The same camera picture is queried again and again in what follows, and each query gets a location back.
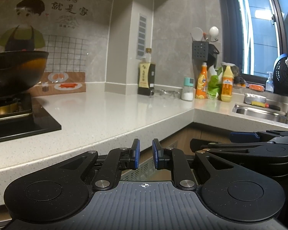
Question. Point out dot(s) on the cabinet door vent grille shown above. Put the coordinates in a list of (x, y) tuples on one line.
[(144, 171)]

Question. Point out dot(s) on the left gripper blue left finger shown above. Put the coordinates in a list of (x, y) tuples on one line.
[(108, 168)]

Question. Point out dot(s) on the black colander basket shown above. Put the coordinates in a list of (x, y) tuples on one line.
[(280, 75)]

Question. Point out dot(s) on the metal wire trivet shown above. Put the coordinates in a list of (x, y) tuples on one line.
[(164, 93)]

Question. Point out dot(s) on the dark soy sauce bottle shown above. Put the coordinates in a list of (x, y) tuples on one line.
[(146, 75)]

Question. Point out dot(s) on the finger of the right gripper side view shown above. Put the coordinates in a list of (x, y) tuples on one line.
[(244, 137)]

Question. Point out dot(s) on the white wall vent grille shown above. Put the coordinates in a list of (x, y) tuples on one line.
[(141, 37)]

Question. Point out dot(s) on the green snack packet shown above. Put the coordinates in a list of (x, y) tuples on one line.
[(214, 82)]

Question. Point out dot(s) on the cartoon cook wall sticker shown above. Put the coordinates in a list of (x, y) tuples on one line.
[(59, 27)]

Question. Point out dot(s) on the black wall utensil rack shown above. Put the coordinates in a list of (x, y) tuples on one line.
[(205, 52)]

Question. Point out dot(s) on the yellow squeeze bottle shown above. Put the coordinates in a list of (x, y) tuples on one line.
[(227, 84)]

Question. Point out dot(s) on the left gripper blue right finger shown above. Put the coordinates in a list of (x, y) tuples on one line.
[(176, 162)]

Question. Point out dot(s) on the black wok pan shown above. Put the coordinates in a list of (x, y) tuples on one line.
[(21, 70)]

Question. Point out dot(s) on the stainless steel sink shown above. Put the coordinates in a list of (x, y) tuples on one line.
[(260, 113)]

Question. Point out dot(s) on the clear hand soap bottle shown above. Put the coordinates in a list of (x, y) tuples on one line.
[(269, 87)]

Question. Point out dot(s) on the kitchen cleaver knife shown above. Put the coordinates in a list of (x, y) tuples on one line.
[(259, 101)]

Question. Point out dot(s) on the teal lid salt shaker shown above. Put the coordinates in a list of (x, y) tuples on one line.
[(188, 89)]

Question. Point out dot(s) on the black gas stove top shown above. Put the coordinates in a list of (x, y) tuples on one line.
[(22, 116)]

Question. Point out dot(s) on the orange detergent bottle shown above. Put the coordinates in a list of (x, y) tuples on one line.
[(201, 89)]

